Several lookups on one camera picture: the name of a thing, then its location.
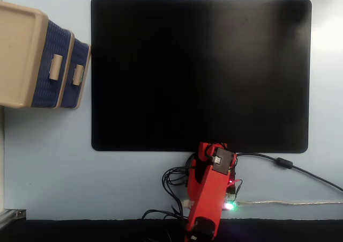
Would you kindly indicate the large black mat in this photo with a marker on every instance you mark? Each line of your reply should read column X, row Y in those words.
column 201, row 73

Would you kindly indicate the beige plastic drawer cabinet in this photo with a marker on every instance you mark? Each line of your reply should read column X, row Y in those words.
column 16, row 54

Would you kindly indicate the red robot arm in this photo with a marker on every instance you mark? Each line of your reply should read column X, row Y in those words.
column 207, row 196

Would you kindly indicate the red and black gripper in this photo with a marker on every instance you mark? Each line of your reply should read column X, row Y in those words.
column 222, row 160

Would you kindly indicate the black base controller board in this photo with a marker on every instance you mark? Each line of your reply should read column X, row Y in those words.
column 232, row 192

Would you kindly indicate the aluminium profile rail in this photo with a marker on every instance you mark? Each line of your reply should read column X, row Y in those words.
column 10, row 215

